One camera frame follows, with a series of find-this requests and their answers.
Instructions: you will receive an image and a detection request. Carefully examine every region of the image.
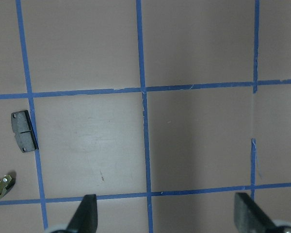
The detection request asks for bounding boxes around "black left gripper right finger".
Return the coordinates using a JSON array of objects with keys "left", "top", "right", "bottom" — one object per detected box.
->
[{"left": 234, "top": 192, "right": 277, "bottom": 233}]

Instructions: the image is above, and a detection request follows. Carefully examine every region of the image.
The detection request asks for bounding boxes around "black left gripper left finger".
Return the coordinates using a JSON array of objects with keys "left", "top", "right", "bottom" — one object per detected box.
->
[{"left": 66, "top": 194, "right": 97, "bottom": 233}]

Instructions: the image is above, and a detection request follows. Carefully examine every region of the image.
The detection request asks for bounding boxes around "grey brake pad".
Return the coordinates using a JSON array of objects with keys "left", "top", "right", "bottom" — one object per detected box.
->
[{"left": 11, "top": 110, "right": 38, "bottom": 153}]

